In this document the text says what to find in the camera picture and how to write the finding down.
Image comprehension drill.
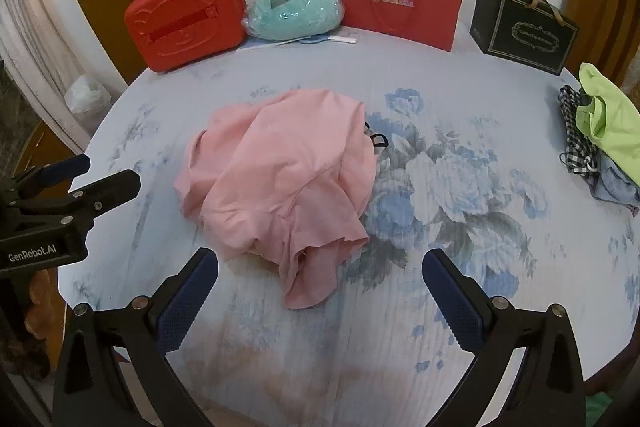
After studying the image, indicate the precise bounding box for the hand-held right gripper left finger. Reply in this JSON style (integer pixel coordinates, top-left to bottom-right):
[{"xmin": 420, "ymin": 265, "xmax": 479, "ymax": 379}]
[{"xmin": 52, "ymin": 247, "xmax": 219, "ymax": 427}]

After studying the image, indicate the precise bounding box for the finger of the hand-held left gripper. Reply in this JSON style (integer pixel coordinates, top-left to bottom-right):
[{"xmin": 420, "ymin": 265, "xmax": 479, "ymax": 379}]
[
  {"xmin": 65, "ymin": 170, "xmax": 142, "ymax": 230},
  {"xmin": 10, "ymin": 155, "xmax": 92, "ymax": 204}
]

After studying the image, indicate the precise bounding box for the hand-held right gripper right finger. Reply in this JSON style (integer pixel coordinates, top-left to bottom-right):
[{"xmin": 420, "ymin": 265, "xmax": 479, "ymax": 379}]
[{"xmin": 422, "ymin": 248, "xmax": 586, "ymax": 427}]

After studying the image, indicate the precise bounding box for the pink garment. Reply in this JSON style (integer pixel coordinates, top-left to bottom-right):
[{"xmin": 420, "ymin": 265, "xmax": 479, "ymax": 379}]
[{"xmin": 173, "ymin": 88, "xmax": 377, "ymax": 311}]

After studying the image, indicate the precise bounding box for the person's left hand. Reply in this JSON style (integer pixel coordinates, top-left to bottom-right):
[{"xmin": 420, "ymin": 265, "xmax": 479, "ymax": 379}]
[{"xmin": 25, "ymin": 270, "xmax": 58, "ymax": 350}]

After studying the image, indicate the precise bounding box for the white plastic bag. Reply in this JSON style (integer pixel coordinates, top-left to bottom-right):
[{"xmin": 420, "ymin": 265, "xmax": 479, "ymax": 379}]
[{"xmin": 65, "ymin": 74, "xmax": 112, "ymax": 124}]

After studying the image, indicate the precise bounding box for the pale curtain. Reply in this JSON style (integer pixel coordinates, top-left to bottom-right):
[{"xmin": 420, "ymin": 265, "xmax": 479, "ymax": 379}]
[{"xmin": 0, "ymin": 0, "xmax": 132, "ymax": 145}]

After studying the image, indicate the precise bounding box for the red hard-shell suitcase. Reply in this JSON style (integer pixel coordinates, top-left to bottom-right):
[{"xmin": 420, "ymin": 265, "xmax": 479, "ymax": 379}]
[{"xmin": 123, "ymin": 0, "xmax": 248, "ymax": 74}]

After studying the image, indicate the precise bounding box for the light blue cloth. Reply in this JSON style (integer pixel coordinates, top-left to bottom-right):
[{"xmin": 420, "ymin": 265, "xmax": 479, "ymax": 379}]
[{"xmin": 592, "ymin": 154, "xmax": 640, "ymax": 210}]

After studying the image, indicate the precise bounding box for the black white checked cloth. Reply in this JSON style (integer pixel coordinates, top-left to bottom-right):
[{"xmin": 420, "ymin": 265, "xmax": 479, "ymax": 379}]
[{"xmin": 557, "ymin": 84, "xmax": 601, "ymax": 180}]

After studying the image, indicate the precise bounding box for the lime green garment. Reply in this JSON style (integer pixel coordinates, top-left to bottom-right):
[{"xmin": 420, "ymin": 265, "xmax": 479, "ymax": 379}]
[{"xmin": 575, "ymin": 63, "xmax": 640, "ymax": 188}]

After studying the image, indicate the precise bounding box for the teal plush in plastic bag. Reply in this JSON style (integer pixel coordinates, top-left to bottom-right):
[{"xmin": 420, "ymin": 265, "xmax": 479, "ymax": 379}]
[{"xmin": 241, "ymin": 0, "xmax": 347, "ymax": 41}]

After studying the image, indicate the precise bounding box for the black gift bag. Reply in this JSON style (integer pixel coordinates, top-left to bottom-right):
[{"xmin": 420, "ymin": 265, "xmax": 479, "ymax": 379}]
[{"xmin": 469, "ymin": 0, "xmax": 581, "ymax": 76}]

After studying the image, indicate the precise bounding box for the red paper bag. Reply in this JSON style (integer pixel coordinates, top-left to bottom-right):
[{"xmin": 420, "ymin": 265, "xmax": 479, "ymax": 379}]
[{"xmin": 336, "ymin": 0, "xmax": 465, "ymax": 52}]

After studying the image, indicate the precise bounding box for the black strap garment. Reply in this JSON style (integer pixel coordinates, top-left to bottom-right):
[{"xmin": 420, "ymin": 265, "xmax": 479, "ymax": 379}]
[{"xmin": 363, "ymin": 122, "xmax": 392, "ymax": 151}]

